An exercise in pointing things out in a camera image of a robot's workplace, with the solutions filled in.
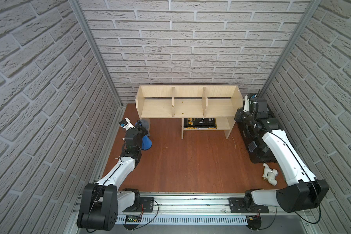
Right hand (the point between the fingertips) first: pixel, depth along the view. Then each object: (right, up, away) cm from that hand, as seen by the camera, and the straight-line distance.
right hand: (240, 111), depth 78 cm
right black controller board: (+3, -55, -9) cm, 55 cm away
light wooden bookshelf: (-22, +3, +8) cm, 23 cm away
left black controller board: (-57, -56, -7) cm, 80 cm away
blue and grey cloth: (-53, -17, +4) cm, 56 cm away
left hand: (-59, -5, +5) cm, 59 cm away
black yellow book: (-21, -7, +12) cm, 25 cm away
